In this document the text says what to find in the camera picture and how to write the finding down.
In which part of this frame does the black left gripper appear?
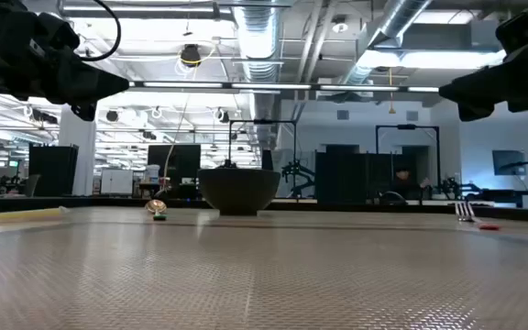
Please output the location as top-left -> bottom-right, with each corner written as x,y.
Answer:
0,0 -> 130,123

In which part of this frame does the orange-handled metal fork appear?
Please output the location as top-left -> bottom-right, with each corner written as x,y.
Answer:
454,201 -> 501,231

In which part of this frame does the green-handled metal spoon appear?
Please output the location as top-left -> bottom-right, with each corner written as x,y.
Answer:
144,199 -> 169,223

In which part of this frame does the black bowl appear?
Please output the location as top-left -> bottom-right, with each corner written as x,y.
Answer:
197,168 -> 282,216

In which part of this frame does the white structural column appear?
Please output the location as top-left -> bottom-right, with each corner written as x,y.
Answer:
59,104 -> 97,197

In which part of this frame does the white cabinet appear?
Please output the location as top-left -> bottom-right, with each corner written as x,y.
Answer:
100,168 -> 134,196

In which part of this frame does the grey office chair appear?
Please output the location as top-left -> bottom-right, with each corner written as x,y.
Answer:
22,173 -> 41,198

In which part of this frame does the tan silicone baking mat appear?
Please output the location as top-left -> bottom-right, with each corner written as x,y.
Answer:
0,222 -> 528,330

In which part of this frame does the wall-mounted monitor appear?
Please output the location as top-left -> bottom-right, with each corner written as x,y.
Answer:
491,149 -> 527,177

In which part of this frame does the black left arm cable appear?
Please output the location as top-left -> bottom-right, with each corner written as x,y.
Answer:
79,0 -> 123,63

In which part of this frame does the black gantry frame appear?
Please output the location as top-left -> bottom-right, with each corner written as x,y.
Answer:
227,118 -> 298,171
375,123 -> 441,193

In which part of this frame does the black hanging camera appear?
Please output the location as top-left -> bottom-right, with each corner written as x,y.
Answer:
180,43 -> 203,69

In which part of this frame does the silver spiral air duct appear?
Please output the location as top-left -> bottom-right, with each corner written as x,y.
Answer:
341,0 -> 433,86
234,4 -> 287,152

